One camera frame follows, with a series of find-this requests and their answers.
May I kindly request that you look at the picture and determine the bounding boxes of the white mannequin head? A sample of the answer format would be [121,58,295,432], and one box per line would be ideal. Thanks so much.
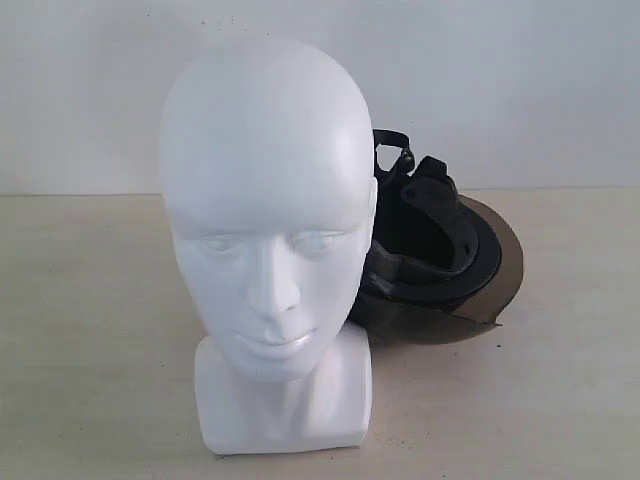
[158,37,378,455]

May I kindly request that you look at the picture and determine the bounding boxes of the black helmet with tinted visor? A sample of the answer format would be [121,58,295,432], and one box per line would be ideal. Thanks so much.
[347,129,525,345]

